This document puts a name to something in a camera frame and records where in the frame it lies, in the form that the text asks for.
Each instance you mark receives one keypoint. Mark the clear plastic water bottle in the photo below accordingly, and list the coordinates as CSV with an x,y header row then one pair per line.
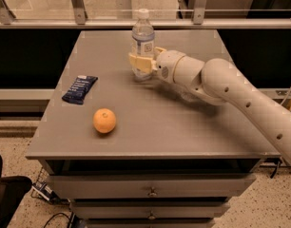
x,y
143,35

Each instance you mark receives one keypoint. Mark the orange fruit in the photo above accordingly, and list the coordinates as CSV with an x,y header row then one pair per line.
x,y
104,120

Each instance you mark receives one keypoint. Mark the dark blue snack bar wrapper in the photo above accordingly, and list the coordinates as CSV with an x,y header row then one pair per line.
x,y
79,89

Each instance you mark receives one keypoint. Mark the black office chair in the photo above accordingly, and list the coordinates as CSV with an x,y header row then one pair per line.
x,y
12,190

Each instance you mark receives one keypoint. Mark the grey drawer cabinet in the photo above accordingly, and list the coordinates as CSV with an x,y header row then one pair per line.
x,y
170,162

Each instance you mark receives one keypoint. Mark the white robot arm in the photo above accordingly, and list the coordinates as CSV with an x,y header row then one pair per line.
x,y
218,81

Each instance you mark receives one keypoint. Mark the small device on floor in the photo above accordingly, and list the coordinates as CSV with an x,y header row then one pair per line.
x,y
44,191

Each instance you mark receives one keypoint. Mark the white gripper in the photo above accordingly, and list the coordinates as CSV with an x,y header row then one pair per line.
x,y
164,66

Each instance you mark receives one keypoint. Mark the metal glass railing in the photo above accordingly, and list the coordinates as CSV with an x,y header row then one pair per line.
x,y
94,14

